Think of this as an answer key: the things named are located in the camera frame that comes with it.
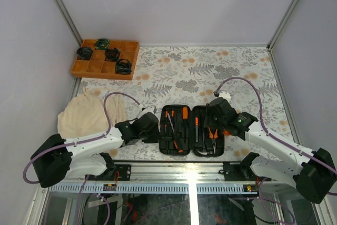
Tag precision screwdriver orange black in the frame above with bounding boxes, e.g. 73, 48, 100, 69
164, 111, 169, 133

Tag black plastic tool case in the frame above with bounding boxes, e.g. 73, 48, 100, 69
158, 105, 225, 158

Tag steel claw hammer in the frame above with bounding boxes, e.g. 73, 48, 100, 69
196, 132, 214, 156

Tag large black orange screwdriver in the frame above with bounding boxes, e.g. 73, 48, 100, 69
167, 112, 183, 154

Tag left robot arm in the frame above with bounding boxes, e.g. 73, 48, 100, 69
31, 112, 159, 188

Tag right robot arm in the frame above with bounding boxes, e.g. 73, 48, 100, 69
204, 97, 336, 204

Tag floral table cloth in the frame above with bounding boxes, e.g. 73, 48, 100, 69
76, 45, 300, 161

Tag cream cloth bag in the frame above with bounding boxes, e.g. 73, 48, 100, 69
57, 87, 126, 139

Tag dark rolled fabric band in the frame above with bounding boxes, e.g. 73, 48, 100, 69
115, 58, 132, 75

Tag wooden compartment tray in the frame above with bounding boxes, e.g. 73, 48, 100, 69
71, 39, 140, 81

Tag dark rolled band centre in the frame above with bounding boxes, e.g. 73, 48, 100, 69
105, 48, 120, 62

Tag dark rolled band outside tray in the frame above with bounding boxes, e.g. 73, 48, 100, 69
76, 46, 93, 61

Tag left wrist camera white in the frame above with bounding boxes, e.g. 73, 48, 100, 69
142, 105, 157, 114

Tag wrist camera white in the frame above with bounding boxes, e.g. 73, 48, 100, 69
142, 105, 157, 114
218, 91, 231, 102

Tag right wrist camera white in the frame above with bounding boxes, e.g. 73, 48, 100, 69
218, 91, 231, 102

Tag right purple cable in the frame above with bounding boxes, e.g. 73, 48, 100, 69
213, 76, 337, 197

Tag purple cable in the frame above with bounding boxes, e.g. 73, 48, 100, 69
23, 92, 144, 185
213, 76, 337, 197

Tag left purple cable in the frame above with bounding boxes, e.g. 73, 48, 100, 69
23, 92, 144, 185

